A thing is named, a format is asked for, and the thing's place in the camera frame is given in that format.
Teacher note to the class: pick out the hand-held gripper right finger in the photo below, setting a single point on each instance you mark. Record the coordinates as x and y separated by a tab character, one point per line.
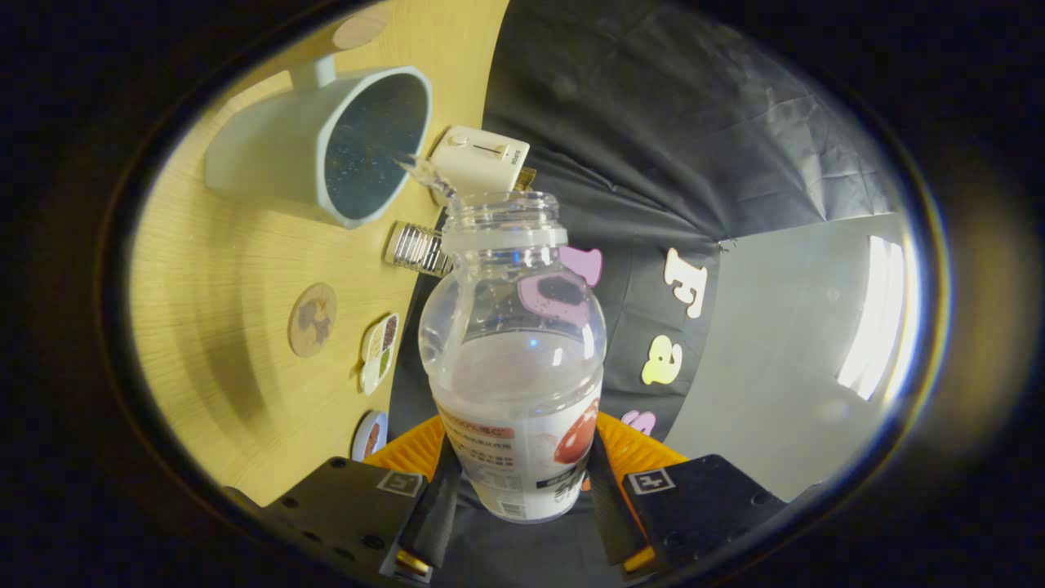
612	523

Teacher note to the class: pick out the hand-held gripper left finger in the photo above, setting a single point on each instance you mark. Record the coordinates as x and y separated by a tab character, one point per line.
433	523

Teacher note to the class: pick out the clear juice bottle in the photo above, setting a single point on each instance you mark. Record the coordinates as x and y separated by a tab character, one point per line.
514	384

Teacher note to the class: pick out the round patterned coaster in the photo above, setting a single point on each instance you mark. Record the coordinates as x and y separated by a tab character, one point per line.
313	320

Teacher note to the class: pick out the pale green cup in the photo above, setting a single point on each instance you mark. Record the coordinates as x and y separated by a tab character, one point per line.
269	147

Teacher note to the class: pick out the brown cookie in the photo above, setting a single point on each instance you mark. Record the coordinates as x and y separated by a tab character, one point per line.
373	439

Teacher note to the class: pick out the blue plate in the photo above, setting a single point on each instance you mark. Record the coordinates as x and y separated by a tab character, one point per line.
361	445

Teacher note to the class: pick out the white divided bean dish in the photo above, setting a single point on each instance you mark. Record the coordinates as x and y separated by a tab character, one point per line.
380	355

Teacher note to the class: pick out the wooden table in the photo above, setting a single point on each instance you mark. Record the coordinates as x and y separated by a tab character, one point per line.
220	327

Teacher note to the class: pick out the brown toast slice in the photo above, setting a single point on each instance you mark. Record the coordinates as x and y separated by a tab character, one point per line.
526	180

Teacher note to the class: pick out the white toaster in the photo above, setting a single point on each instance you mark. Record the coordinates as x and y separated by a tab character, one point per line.
478	159

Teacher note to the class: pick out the black backdrop cloth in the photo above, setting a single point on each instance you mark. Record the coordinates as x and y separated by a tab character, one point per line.
653	122

